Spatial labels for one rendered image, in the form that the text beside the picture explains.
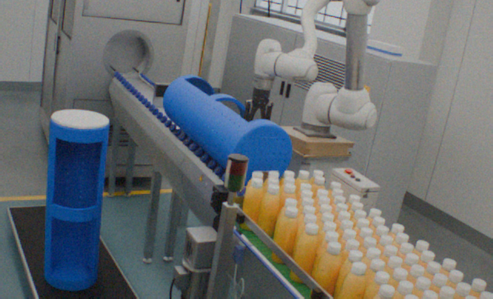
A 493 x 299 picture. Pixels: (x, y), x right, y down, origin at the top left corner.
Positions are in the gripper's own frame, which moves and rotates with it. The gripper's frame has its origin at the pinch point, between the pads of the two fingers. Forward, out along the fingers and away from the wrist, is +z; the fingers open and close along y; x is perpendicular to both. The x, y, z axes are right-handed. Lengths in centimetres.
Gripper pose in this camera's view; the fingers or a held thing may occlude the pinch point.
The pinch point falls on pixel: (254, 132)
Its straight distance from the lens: 240.2
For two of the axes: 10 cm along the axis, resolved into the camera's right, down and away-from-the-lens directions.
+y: -8.8, -0.2, -4.7
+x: 4.4, 3.1, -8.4
